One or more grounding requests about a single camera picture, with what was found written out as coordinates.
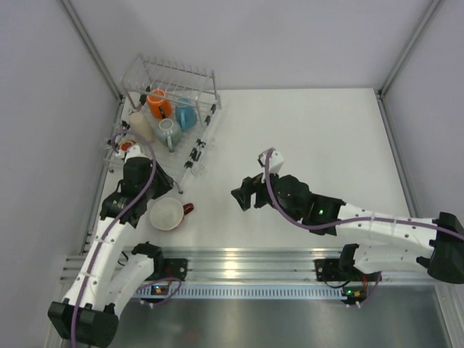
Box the silver wire dish rack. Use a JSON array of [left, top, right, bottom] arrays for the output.
[[104, 54, 222, 183]]

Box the grey green speckled mug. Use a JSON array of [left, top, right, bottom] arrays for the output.
[[155, 118, 183, 153]]

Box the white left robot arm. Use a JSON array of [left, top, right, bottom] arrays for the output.
[[48, 154, 188, 347]]

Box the beige handleless cup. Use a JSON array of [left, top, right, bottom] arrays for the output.
[[128, 112, 154, 141]]

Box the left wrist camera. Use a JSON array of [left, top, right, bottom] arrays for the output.
[[114, 144, 148, 162]]

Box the red mug white interior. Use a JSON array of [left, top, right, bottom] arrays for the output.
[[149, 197, 194, 231]]

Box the blue mug white interior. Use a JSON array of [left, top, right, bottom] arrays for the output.
[[175, 98, 197, 132]]

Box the brown mug black interior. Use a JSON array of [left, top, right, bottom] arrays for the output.
[[117, 140, 136, 154]]

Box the orange mug black handle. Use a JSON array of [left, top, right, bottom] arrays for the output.
[[146, 89, 173, 120]]

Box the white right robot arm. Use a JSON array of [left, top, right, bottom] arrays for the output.
[[231, 174, 463, 285]]

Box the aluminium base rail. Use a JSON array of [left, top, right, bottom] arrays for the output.
[[54, 246, 436, 283]]

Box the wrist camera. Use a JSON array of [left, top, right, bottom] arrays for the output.
[[257, 147, 284, 175], [114, 144, 148, 162]]

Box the perforated grey cable duct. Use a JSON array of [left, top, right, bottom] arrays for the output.
[[133, 284, 364, 300]]

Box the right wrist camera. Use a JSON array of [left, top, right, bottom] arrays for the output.
[[257, 147, 284, 175]]

